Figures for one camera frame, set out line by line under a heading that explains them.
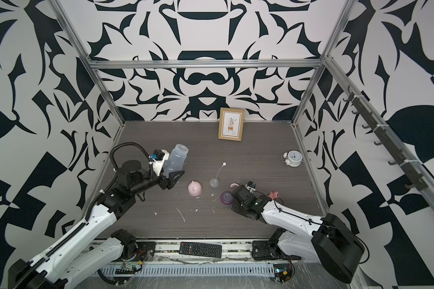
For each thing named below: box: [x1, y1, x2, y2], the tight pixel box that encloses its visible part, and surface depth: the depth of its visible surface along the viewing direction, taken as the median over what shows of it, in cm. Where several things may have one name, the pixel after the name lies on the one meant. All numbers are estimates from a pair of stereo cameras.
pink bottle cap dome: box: [187, 180, 202, 197], surface depth 91 cm
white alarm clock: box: [280, 149, 305, 168], surface depth 101 cm
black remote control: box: [178, 241, 223, 259], surface depth 76 cm
